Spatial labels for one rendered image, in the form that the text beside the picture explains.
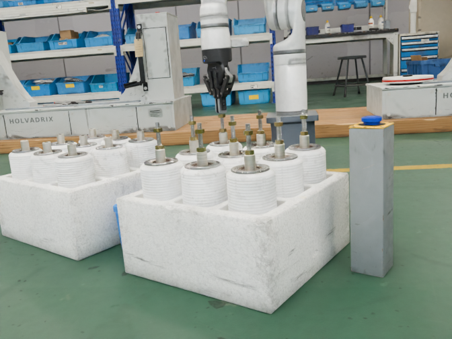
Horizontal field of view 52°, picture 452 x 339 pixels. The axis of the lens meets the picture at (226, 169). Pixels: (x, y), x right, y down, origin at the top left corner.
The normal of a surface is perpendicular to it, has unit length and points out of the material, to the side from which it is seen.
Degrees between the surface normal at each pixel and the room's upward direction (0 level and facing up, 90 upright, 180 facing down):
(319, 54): 90
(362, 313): 0
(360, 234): 90
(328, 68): 90
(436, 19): 90
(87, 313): 0
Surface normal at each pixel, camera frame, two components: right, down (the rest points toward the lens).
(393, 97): -0.13, 0.22
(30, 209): -0.62, 0.22
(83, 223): 0.78, 0.08
